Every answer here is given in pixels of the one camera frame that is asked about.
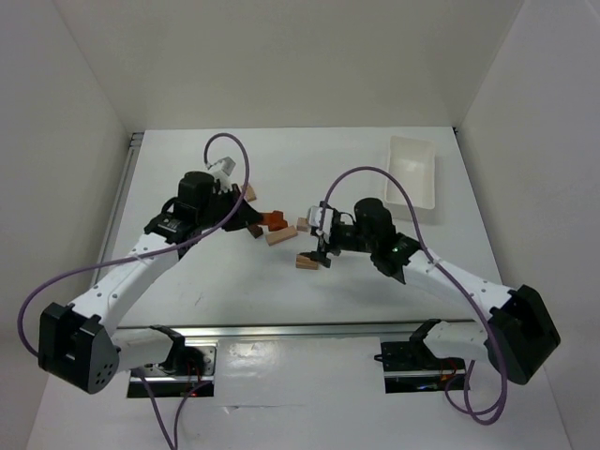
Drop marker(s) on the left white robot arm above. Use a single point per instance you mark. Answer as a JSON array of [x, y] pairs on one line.
[[82, 343]]

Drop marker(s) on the white plastic bin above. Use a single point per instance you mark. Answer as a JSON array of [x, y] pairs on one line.
[[412, 163]]

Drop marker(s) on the aluminium left rail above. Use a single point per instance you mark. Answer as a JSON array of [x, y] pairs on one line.
[[120, 199]]

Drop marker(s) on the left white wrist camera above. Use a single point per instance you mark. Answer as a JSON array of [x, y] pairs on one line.
[[222, 168]]

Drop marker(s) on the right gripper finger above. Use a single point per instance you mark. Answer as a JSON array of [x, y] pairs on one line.
[[313, 256], [328, 246]]

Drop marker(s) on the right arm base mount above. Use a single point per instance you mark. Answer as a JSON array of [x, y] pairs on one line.
[[408, 370]]

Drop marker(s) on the reddish brown wedge block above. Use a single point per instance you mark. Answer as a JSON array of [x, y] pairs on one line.
[[284, 224]]

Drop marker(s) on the dark brown notched block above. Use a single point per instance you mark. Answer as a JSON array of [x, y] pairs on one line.
[[255, 230]]

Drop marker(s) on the aluminium front rail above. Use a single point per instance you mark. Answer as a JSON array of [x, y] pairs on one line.
[[213, 333]]

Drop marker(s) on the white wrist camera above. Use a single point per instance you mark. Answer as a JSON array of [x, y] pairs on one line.
[[317, 218], [222, 168]]

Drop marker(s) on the striped light wood block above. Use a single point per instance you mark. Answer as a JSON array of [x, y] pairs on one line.
[[305, 263]]

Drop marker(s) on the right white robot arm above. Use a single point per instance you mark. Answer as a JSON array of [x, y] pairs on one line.
[[512, 329]]

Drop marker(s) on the orange arch block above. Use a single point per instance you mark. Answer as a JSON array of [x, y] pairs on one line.
[[271, 220]]

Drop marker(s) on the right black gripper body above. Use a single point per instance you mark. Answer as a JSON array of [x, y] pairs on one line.
[[325, 239]]

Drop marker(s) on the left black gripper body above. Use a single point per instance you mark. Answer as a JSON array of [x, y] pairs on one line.
[[230, 206]]

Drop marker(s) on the long light wood block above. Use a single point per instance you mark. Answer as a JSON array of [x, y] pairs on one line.
[[277, 237]]

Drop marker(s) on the light wood block far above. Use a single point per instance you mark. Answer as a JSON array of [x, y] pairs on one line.
[[249, 193]]

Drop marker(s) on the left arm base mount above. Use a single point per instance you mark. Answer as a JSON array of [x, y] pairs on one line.
[[187, 370]]

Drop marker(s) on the aluminium rail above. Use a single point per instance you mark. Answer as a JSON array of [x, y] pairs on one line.
[[120, 199], [213, 333]]

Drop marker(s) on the small light square block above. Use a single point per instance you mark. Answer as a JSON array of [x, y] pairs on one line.
[[302, 225]]

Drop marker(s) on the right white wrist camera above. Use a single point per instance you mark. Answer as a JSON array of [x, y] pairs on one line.
[[317, 218]]

